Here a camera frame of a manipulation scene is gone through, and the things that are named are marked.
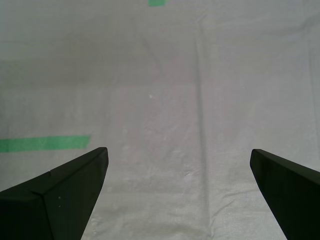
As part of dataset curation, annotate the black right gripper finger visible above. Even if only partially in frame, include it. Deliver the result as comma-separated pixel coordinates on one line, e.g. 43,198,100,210
0,146,109,240
250,148,320,240

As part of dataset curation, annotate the white woven table cloth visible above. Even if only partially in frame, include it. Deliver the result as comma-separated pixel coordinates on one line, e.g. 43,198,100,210
0,0,320,240

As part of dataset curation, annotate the long green tape strip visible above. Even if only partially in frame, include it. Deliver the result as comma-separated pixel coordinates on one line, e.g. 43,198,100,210
0,134,92,153

